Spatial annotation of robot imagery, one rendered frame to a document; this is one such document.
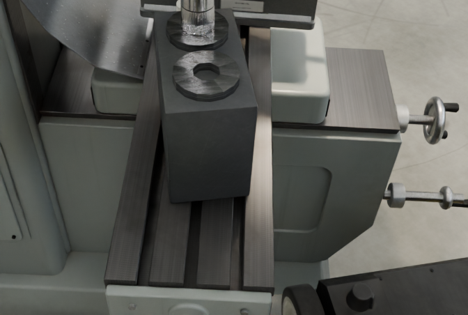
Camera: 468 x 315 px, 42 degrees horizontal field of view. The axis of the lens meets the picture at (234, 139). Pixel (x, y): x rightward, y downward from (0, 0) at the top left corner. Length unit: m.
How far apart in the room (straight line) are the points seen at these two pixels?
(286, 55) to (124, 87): 0.36
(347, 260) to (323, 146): 0.71
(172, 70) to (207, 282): 0.29
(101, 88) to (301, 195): 0.55
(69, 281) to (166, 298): 0.88
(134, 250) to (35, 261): 0.85
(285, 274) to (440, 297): 0.54
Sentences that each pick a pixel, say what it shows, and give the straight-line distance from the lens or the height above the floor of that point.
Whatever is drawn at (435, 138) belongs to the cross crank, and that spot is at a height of 0.62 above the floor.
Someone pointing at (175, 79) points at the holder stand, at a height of 1.12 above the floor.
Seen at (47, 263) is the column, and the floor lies 0.24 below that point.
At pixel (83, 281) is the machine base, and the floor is 0.20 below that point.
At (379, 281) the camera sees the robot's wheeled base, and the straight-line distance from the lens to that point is 1.25.
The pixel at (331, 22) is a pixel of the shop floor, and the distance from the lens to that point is 2.87.
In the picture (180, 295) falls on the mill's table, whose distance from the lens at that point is 0.85.
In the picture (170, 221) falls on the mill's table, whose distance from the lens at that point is 0.90.
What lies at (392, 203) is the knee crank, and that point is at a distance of 1.51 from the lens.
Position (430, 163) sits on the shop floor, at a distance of 2.33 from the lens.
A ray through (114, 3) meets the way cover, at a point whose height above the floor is 0.87.
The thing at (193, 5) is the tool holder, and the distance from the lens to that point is 0.84.
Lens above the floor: 1.65
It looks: 47 degrees down
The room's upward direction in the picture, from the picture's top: 3 degrees clockwise
